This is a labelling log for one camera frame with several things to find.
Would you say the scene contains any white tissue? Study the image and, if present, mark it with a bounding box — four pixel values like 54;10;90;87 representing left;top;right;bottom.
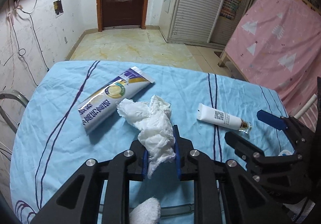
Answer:
116;95;176;179

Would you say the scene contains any white metal chair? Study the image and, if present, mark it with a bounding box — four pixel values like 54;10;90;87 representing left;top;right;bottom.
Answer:
294;94;318;119

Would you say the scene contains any small white cream tube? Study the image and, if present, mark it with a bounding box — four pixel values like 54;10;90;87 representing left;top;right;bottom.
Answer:
196;103;252;134

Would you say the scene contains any light blue bed sheet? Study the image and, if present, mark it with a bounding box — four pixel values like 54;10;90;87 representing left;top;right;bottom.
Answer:
10;61;292;223

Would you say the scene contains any pink tree-print curtain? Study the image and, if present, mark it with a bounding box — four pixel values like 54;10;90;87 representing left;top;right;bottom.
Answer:
225;0;320;115

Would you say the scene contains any large toothpaste tube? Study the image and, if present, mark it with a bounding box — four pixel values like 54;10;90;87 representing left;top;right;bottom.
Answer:
78;67;154;134

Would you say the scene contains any grey metal chair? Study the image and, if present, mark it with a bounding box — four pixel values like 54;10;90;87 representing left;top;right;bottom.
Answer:
1;89;29;134

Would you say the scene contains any white slatted wardrobe door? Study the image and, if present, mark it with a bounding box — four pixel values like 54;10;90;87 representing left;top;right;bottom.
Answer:
169;0;224;44

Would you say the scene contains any colourful wall chart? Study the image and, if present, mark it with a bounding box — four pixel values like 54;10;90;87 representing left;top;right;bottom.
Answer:
220;0;242;20

